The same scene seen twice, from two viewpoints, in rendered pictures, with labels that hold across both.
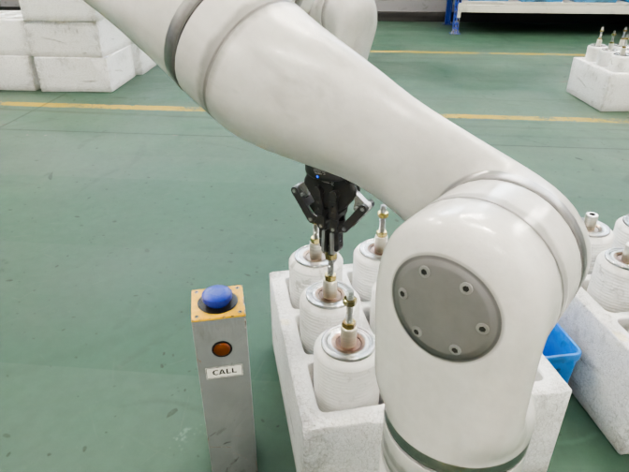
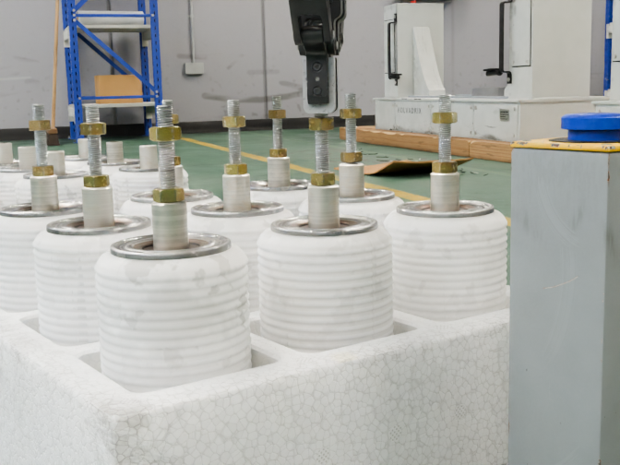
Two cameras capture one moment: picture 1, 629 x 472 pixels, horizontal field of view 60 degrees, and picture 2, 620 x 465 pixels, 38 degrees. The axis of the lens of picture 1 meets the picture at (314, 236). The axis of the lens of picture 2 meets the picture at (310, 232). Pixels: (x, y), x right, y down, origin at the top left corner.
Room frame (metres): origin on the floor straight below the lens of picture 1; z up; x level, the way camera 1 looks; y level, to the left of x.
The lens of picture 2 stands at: (0.96, 0.54, 0.35)
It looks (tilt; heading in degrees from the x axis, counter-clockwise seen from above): 9 degrees down; 246
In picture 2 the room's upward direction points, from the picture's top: 1 degrees counter-clockwise
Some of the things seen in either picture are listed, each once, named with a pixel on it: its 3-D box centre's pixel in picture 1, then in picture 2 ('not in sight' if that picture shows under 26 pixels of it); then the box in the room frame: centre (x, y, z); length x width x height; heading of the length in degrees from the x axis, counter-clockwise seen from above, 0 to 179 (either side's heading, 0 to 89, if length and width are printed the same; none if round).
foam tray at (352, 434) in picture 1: (394, 362); (244, 399); (0.72, -0.14, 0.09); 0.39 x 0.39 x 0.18; 11
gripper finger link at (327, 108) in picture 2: (327, 239); (319, 85); (0.70, -0.02, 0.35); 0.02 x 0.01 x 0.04; 147
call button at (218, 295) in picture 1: (217, 298); (596, 130); (0.59, 0.13, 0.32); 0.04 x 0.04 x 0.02
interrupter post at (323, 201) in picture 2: (329, 287); (323, 208); (0.70, -0.02, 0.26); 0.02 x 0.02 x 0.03
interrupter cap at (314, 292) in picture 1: (329, 294); (324, 226); (0.70, -0.02, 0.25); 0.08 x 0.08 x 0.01
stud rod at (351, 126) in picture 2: not in sight; (351, 137); (0.61, -0.16, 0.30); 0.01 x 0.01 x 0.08
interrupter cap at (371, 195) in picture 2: not in sight; (351, 196); (0.61, -0.16, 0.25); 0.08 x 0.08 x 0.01
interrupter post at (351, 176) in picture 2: not in sight; (351, 182); (0.61, -0.16, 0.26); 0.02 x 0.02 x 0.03
